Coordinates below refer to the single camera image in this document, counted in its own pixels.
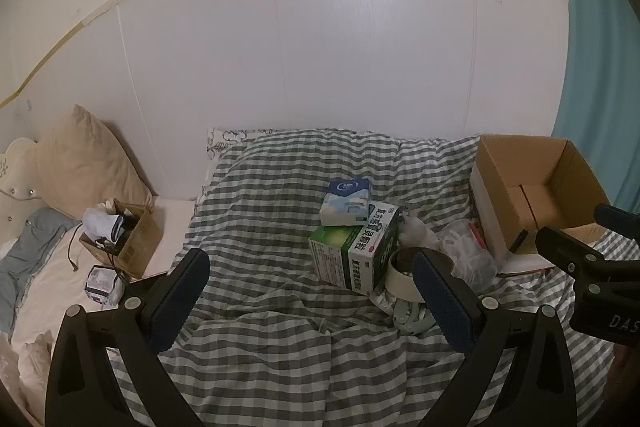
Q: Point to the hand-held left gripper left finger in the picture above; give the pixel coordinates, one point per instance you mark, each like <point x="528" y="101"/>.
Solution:
<point x="182" y="297"/>

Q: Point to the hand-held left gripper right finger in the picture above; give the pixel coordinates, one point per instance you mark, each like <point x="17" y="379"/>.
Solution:
<point x="440" y="302"/>

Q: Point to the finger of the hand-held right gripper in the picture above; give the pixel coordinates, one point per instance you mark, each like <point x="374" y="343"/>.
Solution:
<point x="565" y="249"/>
<point x="617" y="214"/>

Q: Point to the cream tape roll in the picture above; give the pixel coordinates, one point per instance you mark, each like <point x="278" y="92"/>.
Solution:
<point x="400" y="282"/>

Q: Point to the clear plastic bag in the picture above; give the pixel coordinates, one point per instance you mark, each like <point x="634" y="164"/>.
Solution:
<point x="465" y="257"/>

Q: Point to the knotted white plastic bag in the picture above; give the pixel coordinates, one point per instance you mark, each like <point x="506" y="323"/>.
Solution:
<point x="417" y="232"/>

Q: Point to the large cardboard box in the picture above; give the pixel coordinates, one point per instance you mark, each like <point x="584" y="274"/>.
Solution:
<point x="505" y="167"/>

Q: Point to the green and white medicine box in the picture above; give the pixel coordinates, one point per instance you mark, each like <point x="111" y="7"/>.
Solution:
<point x="350" y="252"/>

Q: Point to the blue and white tissue pack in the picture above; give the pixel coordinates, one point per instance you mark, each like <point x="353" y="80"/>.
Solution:
<point x="345" y="202"/>

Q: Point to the small brown cardboard box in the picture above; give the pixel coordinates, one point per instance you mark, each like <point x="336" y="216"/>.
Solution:
<point x="142" y="242"/>

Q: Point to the small printed packet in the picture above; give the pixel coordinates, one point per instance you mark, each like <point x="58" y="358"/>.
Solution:
<point x="102" y="284"/>

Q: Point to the grey checked blanket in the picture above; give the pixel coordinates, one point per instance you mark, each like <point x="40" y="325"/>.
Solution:
<point x="275" y="207"/>

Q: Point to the cream bed sheet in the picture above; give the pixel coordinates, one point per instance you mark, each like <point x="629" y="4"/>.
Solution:
<point x="50" y="292"/>

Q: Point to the teal curtain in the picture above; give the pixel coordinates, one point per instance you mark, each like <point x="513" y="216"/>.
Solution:
<point x="590" y="57"/>

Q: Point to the white patterned pillow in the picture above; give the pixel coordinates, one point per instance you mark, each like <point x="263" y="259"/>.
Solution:
<point x="222" y="142"/>

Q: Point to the grey-blue cloth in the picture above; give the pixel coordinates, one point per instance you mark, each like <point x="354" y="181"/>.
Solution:
<point x="25" y="247"/>

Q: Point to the beige pillow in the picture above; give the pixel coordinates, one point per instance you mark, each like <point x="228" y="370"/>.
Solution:
<point x="85" y="162"/>

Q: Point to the white tufted headboard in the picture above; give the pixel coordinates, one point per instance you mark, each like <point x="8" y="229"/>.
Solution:
<point x="15" y="187"/>

